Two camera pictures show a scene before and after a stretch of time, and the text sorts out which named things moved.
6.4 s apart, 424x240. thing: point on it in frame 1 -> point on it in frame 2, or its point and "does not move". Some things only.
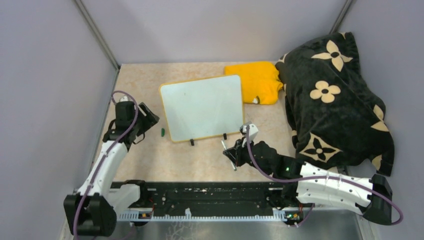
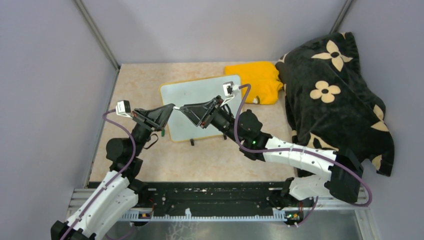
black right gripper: x=236 y=154 -> x=202 y=112
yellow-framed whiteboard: x=204 y=108 does not move
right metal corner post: x=340 y=17 does not move
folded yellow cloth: x=260 y=81 does not move
